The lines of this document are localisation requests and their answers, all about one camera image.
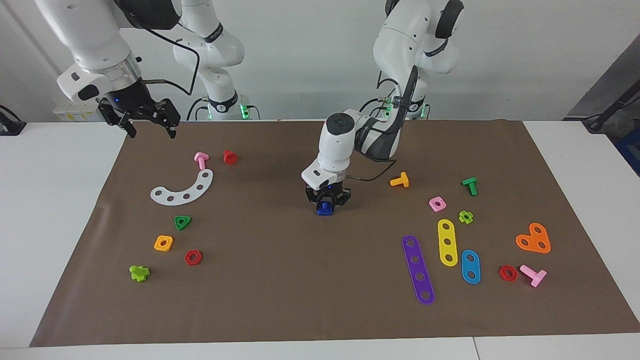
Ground white power strip box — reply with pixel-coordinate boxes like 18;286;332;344
52;102;108;122

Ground white curved perforated plate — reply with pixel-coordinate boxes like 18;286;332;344
150;169;214;206

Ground brown table mat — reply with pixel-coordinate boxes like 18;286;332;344
29;119;640;348

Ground purple long perforated plate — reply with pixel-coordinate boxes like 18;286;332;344
401;235;436;305

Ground yellow perforated plate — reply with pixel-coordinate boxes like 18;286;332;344
437;218;459;267

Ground blue short perforated plate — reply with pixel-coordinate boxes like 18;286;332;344
460;249;482;285

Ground orange heart perforated plate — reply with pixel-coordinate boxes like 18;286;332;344
515;222;552;254

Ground black stand pole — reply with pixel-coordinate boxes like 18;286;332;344
582;80;640;134

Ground blue crate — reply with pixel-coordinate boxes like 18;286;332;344
616;127;640;177

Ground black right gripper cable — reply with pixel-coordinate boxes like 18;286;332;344
141;25;201;97

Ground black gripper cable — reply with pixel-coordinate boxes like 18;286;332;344
141;25;201;97
345;159;398;182

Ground black right base cables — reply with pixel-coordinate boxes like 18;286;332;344
186;96;210;121

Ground black base cables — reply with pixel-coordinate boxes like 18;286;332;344
356;97;389;119
186;96;210;121

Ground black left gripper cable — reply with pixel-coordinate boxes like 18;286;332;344
345;159;398;182

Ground black left base cables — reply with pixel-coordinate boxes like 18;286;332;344
356;97;389;119

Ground black clamp mount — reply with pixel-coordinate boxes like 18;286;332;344
0;105;27;137

